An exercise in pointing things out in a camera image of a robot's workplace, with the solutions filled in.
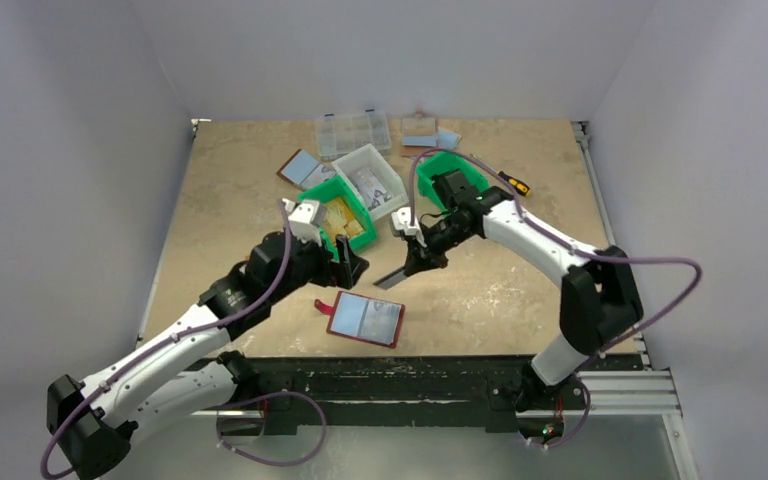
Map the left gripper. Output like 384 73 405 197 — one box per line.
268 228 366 304

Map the silver magnetic stripe card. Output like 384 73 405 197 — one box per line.
373 267 407 290

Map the red card holder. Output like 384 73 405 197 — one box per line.
314 291 406 349

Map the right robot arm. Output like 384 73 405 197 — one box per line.
391 170 643 407

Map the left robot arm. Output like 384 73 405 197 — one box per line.
39 229 370 479

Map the green bin with gold cards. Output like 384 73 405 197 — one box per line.
297 176 378 259

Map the silver VIP card in sleeve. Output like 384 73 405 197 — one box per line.
357 300 403 345

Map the silver VIP card stack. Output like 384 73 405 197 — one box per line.
349 167 393 212

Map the green bin with black cards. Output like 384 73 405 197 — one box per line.
414 150 494 208

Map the brown open card holder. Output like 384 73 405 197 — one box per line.
276 149 336 191

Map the white plastic bin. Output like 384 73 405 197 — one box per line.
331 144 408 222

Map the yellow black screwdriver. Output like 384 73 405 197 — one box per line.
487 166 532 198

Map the clear compartment organizer box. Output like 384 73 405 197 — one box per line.
315 109 392 161

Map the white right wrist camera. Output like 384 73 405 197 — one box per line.
390 207 426 247

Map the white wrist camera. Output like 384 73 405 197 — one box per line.
390 207 426 247
282 198 326 246

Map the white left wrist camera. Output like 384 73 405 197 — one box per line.
282 198 326 246

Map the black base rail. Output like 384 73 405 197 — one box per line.
248 355 585 435

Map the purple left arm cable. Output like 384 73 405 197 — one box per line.
39 198 329 480

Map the aluminium frame rail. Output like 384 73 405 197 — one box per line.
516 369 682 419

